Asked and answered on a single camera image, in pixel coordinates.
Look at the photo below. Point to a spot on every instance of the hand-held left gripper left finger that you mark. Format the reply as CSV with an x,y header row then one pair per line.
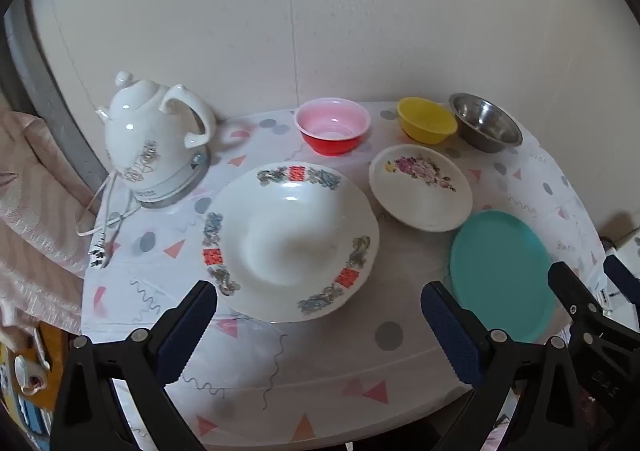
x,y
184,333

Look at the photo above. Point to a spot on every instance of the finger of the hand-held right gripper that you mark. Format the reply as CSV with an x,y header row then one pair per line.
x,y
600,346
622,278

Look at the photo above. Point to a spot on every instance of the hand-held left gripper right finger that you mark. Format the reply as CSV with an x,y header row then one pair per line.
x,y
450,331

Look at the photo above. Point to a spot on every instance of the teal plastic plate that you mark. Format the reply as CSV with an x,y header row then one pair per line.
x,y
500,271

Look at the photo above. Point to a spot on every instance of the small white floral plate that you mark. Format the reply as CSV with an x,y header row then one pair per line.
x,y
420,196

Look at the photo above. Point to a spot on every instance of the large white dragon-print plate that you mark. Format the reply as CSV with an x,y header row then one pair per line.
x,y
290,236

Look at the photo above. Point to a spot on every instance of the stainless steel bowl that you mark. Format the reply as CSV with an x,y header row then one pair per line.
x,y
482,126

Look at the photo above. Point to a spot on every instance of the yellow plastic bowl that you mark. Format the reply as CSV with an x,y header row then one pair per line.
x,y
425,121

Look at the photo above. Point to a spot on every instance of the pink and red plastic bowl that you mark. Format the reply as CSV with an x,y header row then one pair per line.
x,y
332,123

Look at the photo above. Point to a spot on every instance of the patterned white plastic tablecloth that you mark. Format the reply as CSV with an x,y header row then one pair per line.
x,y
310,381

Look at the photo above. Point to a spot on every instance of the orange box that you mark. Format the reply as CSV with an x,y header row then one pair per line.
x,y
52,371

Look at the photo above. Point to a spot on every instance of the pink striped cloth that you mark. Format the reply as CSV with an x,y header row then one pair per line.
x,y
35,211

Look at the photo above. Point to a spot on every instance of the white ceramic electric kettle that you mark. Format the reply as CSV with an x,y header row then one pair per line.
x,y
150,136

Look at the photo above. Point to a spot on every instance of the grey metal frame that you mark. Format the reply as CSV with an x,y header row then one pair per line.
x,y
55,101

